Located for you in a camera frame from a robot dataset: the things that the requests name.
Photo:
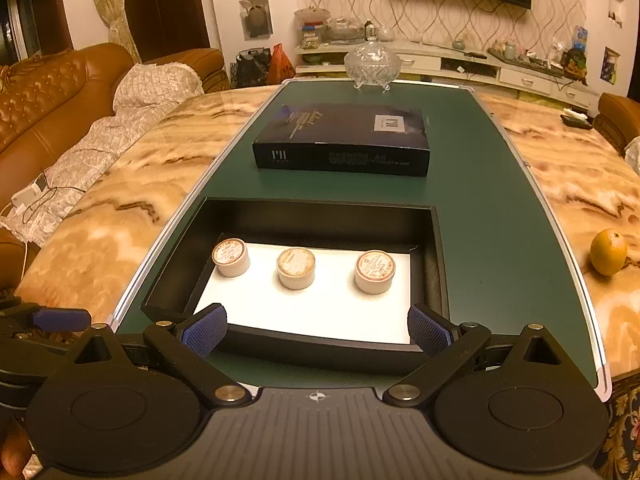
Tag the small round white jar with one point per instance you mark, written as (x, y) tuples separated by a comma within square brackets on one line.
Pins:
[(230, 256)]

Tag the white TV cabinet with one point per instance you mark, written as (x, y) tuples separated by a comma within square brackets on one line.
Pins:
[(439, 63)]

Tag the green table mat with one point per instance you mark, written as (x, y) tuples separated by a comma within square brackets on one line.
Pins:
[(507, 260)]

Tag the dark wooden door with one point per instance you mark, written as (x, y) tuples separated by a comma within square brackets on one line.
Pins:
[(164, 27)]

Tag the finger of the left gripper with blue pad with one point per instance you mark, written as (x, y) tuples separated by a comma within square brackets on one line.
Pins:
[(56, 320)]

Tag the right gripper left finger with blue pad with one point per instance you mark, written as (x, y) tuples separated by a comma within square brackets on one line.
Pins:
[(164, 364)]

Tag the crystal glass lidded bowl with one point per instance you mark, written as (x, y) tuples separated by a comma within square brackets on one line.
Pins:
[(372, 65)]

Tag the brown leather sofa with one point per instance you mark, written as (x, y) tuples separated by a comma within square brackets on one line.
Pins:
[(48, 104)]

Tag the orange fruit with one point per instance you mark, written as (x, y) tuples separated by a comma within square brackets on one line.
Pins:
[(608, 252)]

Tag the person left hand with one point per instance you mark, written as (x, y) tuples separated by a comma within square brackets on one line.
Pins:
[(15, 448)]

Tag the black bag on floor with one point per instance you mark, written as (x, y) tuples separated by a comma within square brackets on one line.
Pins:
[(252, 67)]

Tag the white lace sofa cover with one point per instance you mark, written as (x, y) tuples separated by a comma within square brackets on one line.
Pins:
[(146, 94)]

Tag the orange red plastic bag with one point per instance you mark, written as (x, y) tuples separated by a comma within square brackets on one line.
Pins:
[(280, 68)]

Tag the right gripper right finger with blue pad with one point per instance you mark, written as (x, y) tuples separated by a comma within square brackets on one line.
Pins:
[(468, 362)]

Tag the brown leather armchair right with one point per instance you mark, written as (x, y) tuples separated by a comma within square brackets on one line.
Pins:
[(618, 120)]

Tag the black remote control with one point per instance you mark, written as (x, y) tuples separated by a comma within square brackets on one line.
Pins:
[(574, 122)]

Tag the black open tray box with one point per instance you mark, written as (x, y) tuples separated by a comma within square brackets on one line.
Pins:
[(330, 285)]

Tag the dark blue gift box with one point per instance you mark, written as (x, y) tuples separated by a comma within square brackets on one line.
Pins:
[(372, 139)]

